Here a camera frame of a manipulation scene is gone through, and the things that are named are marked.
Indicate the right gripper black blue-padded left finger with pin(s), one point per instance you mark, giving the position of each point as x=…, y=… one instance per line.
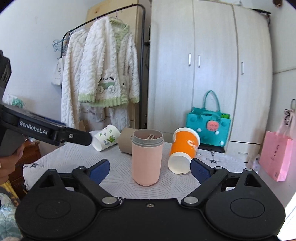
x=84, y=180

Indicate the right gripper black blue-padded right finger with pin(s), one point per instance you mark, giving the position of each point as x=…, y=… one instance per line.
x=216, y=179

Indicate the pink tumbler cup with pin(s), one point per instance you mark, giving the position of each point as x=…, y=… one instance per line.
x=147, y=150

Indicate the white green-print paper cup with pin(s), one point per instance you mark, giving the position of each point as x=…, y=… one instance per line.
x=105, y=138

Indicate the orange paper cup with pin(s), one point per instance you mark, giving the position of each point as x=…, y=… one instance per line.
x=184, y=147

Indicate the brown paper cup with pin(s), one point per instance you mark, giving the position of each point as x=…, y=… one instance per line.
x=125, y=140

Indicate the person's left hand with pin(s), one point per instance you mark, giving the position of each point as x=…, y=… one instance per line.
x=8, y=164

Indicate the black stool under bag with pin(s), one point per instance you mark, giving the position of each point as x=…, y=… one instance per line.
x=212, y=148

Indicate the white patterned tablecloth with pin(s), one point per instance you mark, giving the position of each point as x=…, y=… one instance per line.
x=119, y=182

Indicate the teal felt tote bag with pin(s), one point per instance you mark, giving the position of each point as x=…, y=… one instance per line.
x=212, y=126

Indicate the small white hanging bag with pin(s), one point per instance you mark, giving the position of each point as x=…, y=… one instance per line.
x=58, y=72

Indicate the pink paper gift bag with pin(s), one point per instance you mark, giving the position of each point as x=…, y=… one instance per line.
x=276, y=153

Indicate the white fluffy robe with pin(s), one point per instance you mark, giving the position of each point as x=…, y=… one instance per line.
x=70, y=106

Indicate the white green-trim fluffy jacket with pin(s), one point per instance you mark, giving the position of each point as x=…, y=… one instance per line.
x=109, y=71

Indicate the white wooden wardrobe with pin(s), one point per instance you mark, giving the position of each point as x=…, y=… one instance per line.
x=209, y=49

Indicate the black clothes rack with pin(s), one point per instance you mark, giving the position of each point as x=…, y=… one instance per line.
x=142, y=121

